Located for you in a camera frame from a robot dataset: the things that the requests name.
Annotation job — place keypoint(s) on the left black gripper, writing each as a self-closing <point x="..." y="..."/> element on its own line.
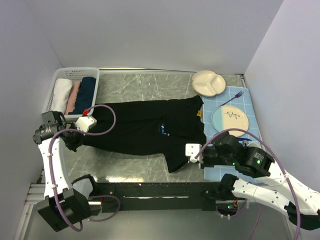
<point x="73" y="147"/>

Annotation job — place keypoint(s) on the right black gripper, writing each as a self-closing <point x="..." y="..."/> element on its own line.
<point x="204" y="163"/>

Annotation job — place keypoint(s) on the black daisy t-shirt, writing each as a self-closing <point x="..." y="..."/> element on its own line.
<point x="150" y="127"/>

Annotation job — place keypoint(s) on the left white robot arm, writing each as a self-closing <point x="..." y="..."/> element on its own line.
<point x="65" y="203"/>

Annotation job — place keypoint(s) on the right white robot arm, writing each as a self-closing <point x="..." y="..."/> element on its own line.
<point x="277" y="188"/>

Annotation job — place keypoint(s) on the purple plastic knife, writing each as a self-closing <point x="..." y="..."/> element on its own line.
<point x="243" y="139"/>

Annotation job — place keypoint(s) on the blue grey cup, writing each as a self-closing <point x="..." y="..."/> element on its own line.
<point x="253" y="144"/>

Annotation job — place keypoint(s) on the cream and blue plate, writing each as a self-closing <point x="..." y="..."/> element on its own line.
<point x="229" y="117"/>

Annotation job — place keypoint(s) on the navy rolled t-shirt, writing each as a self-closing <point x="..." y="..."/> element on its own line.
<point x="84" y="96"/>

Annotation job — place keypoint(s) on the pink rolled t-shirt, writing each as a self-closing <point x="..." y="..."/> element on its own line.
<point x="70" y="106"/>

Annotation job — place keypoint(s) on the white rolled t-shirt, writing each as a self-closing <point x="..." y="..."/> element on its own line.
<point x="61" y="94"/>

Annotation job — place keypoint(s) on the purple plastic fork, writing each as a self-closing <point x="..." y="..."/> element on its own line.
<point x="238" y="95"/>

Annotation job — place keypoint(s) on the white plastic basket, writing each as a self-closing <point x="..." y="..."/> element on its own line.
<point x="73" y="74"/>

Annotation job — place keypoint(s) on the cream divided dish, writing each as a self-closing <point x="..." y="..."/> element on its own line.
<point x="207" y="83"/>

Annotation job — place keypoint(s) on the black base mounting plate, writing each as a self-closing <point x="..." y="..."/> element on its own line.
<point x="148" y="196"/>

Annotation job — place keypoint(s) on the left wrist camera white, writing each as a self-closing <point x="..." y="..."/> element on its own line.
<point x="85" y="122"/>

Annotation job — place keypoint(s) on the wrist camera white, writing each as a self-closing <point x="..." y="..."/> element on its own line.
<point x="191" y="150"/>
<point x="85" y="122"/>

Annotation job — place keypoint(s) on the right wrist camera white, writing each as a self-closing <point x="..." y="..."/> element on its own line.
<point x="191" y="150"/>

